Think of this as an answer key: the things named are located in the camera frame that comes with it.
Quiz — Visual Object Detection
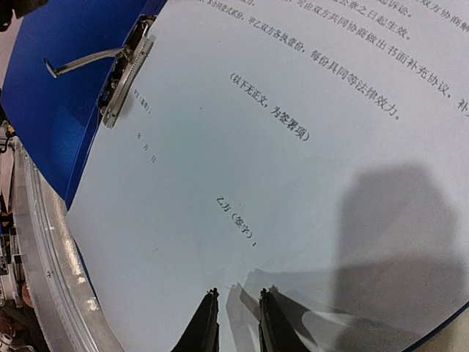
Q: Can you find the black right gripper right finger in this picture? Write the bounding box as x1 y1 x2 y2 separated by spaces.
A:
259 286 318 351

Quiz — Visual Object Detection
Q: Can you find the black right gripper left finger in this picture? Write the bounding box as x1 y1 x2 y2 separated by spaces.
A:
172 288 219 352

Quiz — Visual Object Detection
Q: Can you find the blue plastic clip folder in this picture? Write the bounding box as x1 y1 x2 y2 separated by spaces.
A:
0 0 469 352

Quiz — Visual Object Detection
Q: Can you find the silver metal folder clip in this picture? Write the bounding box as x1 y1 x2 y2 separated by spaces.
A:
43 15 157 128

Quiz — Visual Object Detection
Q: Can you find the aluminium front rail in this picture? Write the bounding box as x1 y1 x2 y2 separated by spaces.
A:
12 139 122 351

